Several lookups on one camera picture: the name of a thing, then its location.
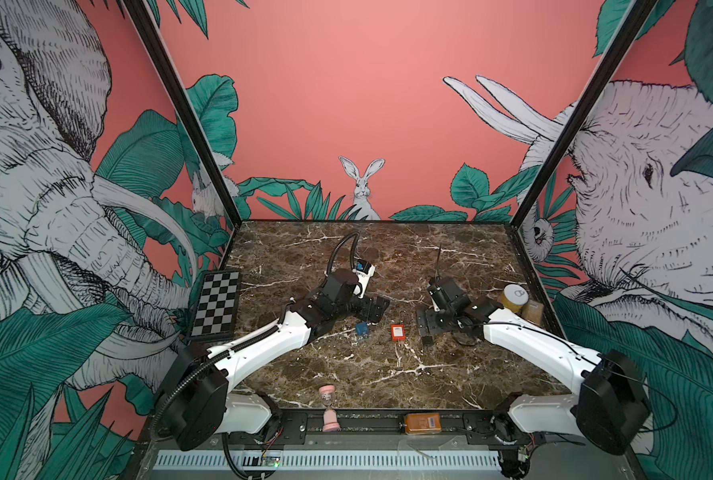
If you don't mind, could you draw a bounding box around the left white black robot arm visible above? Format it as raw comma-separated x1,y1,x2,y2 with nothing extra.
150,261,389,451

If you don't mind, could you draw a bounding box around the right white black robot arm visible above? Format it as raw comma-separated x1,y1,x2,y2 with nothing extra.
417,277,651,455

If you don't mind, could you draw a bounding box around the red padlock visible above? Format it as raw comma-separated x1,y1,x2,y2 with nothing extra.
390,324,406,342

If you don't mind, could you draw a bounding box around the brown spice jar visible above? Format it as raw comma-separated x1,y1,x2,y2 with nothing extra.
520,300,544,327

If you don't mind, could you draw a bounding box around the orange rectangular box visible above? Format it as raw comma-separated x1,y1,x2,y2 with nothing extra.
403,412,442,435

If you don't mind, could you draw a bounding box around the pink hourglass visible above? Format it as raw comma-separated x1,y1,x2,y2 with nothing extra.
318,385,340,433

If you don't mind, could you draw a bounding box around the black white checkerboard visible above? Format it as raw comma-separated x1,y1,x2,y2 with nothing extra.
188,268,242,342

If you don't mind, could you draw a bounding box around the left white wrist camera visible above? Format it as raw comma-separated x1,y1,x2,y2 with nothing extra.
354,259,375,298

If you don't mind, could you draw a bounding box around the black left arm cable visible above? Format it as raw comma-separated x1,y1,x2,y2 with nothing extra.
147,232,362,433

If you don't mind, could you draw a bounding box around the white perforated rail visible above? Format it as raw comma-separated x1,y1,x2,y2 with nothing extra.
154,450,501,472

